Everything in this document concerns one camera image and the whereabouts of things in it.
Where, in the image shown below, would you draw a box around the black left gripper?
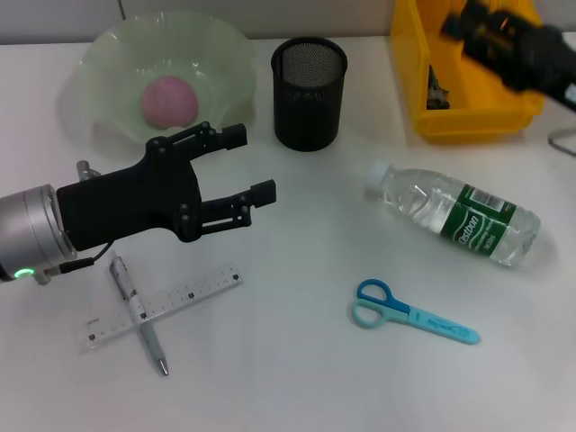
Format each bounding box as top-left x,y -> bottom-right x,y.
56,121 -> 277,252

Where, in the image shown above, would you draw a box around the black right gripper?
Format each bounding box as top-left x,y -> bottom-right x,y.
439,0 -> 576,112

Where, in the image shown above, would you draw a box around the pink peach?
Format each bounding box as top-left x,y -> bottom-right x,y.
141,75 -> 200,130

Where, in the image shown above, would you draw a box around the clear green-label water bottle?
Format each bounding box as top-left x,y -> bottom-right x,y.
364,160 -> 543,271

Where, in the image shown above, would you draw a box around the blue scissors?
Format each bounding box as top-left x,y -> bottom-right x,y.
350,278 -> 482,347

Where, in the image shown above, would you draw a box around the black mesh pen holder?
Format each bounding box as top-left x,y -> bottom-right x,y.
271,37 -> 349,152

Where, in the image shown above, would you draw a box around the clear plastic ruler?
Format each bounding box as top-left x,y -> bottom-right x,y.
80,263 -> 244,355

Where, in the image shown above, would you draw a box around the pale green glass fruit plate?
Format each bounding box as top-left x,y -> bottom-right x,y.
58,11 -> 257,158

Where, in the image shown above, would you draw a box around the silver pen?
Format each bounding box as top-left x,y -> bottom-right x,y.
109,255 -> 171,377

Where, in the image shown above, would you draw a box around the yellow plastic bin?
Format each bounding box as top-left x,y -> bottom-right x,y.
390,0 -> 545,145

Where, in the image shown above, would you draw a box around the right gripper cable with plug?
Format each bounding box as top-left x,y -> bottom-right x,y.
547,129 -> 576,158

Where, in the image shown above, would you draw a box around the gripper cable with plug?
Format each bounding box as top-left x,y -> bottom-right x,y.
547,129 -> 576,158
35,159 -> 116,285

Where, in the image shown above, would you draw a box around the left gripper cable with plug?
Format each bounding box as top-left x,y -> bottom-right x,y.
35,159 -> 116,285

